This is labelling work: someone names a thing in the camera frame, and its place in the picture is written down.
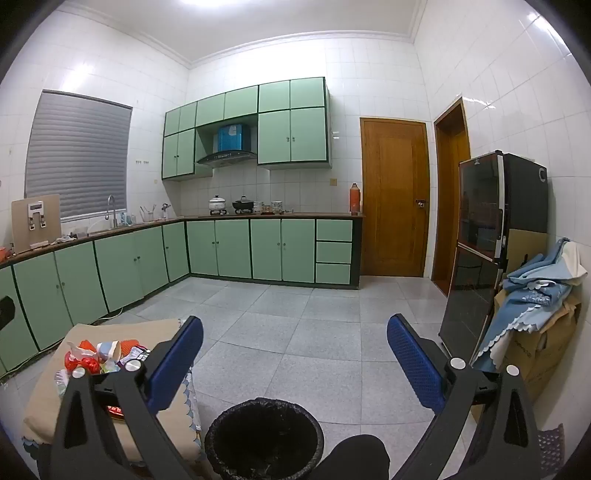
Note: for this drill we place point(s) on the black refrigerator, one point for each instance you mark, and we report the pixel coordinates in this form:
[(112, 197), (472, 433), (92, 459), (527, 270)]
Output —
[(480, 230)]

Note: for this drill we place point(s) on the grey window blind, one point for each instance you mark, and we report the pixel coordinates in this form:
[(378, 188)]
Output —
[(78, 157)]

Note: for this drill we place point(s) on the orange thermos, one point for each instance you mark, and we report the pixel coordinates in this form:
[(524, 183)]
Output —
[(354, 201)]

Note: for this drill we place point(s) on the silver green snack packet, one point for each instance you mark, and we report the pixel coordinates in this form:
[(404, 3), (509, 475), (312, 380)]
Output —
[(61, 383)]

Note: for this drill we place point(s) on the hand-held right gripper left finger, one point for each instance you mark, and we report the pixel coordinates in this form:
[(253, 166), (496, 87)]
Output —
[(178, 364)]

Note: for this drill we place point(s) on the white utensil holder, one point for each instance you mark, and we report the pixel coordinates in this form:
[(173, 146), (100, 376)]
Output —
[(147, 215)]

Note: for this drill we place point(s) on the grey perforated plastic basket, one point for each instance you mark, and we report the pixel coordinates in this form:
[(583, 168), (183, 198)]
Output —
[(551, 450)]

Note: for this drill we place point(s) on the beige scalloped tablecloth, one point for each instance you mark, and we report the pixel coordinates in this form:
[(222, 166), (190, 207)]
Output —
[(115, 328)]

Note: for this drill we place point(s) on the brown cardboard box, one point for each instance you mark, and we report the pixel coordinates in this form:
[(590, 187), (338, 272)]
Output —
[(545, 350)]

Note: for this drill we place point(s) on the light blue cloth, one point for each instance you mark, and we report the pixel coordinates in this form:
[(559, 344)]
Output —
[(531, 300)]

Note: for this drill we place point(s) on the wooden door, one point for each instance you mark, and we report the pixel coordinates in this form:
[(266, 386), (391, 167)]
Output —
[(392, 198)]

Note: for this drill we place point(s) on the metal faucet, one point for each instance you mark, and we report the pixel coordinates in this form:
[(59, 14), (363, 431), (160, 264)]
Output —
[(112, 212)]

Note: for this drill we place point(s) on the person's leg in black trousers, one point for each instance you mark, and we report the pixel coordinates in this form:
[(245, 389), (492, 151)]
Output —
[(355, 459)]

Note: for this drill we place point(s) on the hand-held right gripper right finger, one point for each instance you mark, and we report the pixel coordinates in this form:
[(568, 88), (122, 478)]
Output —
[(415, 364)]

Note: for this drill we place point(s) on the white cooking pot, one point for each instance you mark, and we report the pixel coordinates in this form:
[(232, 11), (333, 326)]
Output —
[(217, 205)]

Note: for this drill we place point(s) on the black wok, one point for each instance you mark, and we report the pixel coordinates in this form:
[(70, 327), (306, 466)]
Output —
[(242, 204)]

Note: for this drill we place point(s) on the black trash bin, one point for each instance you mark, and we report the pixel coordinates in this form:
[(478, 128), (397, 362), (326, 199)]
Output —
[(263, 438)]

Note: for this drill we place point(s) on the green lower cabinets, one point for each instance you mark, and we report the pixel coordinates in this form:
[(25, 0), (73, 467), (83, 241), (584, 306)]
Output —
[(231, 249)]

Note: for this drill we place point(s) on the black range hood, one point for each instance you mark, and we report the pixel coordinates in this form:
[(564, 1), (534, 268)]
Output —
[(226, 158)]

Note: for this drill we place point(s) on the green upper cabinets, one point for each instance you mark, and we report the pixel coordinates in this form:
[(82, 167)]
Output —
[(291, 134)]

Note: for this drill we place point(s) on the orange mesh net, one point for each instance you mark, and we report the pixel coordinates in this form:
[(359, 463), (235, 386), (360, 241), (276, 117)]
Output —
[(76, 363)]

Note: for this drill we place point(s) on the blue white paper cup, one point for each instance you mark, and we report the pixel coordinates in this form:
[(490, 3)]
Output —
[(108, 353)]

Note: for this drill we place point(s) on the silver foil snack packet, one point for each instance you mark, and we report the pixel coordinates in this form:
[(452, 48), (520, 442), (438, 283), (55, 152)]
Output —
[(134, 356)]

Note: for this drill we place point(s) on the green cabinets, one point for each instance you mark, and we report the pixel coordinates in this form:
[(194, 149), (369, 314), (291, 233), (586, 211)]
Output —
[(291, 134), (231, 249)]

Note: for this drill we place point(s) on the wooden doorway frame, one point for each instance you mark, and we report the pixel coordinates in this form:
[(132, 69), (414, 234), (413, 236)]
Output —
[(450, 207)]

